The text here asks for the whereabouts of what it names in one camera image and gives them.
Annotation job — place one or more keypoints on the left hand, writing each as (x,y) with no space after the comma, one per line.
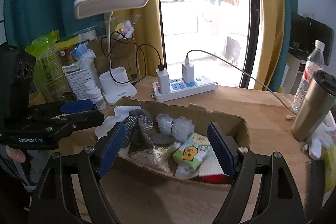
(15,154)

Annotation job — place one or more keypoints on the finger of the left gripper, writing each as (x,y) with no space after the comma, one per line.
(60,107)
(68,121)

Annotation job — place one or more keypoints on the yellow sponge cloth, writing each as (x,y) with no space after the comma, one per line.
(329,158)

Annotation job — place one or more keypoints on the grey dotted sock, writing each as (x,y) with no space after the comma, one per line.
(138,128)

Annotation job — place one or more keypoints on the cardboard box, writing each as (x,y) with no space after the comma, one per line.
(232,127)

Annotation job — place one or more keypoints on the white plastic bag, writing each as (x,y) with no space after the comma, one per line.
(324,132)

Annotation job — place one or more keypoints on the steel travel tumbler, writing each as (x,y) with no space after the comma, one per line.
(318,101)

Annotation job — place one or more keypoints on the white pill bottle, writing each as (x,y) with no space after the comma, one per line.
(99,101)
(89,87)

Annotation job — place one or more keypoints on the white perforated basket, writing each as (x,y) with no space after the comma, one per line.
(78,79)

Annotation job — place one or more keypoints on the white computer mouse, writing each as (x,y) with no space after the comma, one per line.
(315,149)

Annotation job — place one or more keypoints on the cotton swab bag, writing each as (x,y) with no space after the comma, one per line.
(158,157)

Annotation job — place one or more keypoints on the cartoon tissue pack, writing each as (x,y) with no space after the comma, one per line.
(192,152)

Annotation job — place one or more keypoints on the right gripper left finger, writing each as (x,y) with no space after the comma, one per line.
(54,200)

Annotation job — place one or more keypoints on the black monitor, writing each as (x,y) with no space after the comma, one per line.
(304,32)

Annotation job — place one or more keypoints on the brown cardboard carton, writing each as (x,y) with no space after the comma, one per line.
(123,55)

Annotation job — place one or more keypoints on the white charger with black cable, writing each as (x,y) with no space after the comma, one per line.
(162,74)

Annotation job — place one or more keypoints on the bubble wrap bundle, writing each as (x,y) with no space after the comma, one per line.
(181,128)

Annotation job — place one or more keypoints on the black tablet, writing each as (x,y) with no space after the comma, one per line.
(315,189)

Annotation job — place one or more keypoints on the white power strip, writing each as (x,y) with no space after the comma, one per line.
(180,89)

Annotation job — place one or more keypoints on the green snack bag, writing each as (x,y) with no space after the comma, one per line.
(48,76)

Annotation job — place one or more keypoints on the clear water bottle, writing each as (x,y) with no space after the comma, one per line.
(315,62)

